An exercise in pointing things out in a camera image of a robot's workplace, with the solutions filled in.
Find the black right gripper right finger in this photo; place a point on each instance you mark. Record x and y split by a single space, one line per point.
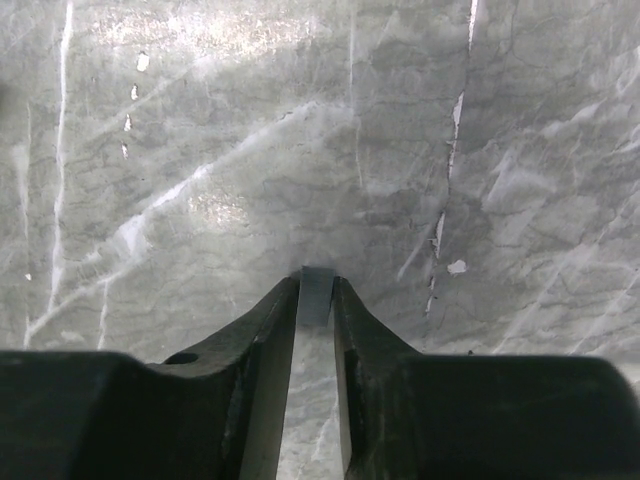
408 415

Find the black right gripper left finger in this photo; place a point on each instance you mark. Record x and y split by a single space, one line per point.
214 410

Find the silver staple strip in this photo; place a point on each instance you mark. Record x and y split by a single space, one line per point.
315 296

